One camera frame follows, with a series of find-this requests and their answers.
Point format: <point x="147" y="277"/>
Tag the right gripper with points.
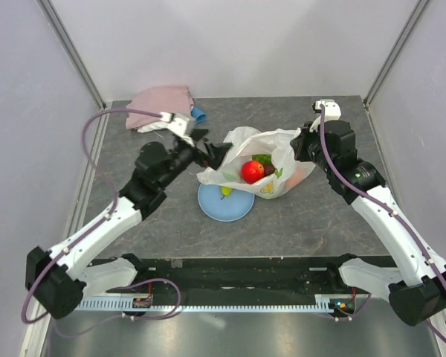
<point x="299" y="143"/>

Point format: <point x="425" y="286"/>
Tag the passion fruit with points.
<point x="269" y="169"/>

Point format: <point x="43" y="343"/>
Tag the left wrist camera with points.
<point x="179" y="125"/>

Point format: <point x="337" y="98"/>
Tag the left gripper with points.
<point x="216" y="152"/>

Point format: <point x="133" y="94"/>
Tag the white cloth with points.
<point x="154" y="126"/>

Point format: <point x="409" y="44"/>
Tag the blue cloth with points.
<point x="198" y="115"/>

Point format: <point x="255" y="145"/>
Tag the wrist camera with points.
<point x="179" y="125"/>
<point x="329" y="106"/>

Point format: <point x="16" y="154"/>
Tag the green grapes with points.
<point x="264" y="159"/>

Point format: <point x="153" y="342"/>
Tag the blue plate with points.
<point x="224" y="208"/>

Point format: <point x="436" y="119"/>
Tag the red apple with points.
<point x="252" y="171"/>

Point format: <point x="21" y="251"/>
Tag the cable duct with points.
<point x="119" y="303"/>

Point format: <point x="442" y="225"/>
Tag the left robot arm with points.
<point x="61" y="277"/>

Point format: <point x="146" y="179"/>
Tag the white plastic bag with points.
<point x="248" y="141"/>

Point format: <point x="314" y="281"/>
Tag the green pear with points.
<point x="225" y="191"/>

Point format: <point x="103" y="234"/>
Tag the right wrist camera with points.
<point x="329" y="106"/>

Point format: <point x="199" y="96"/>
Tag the orange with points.
<point x="295" y="179"/>

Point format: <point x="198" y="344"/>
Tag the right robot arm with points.
<point x="416" y="288"/>

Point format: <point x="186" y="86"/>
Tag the pink cloth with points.
<point x="171" y="98"/>

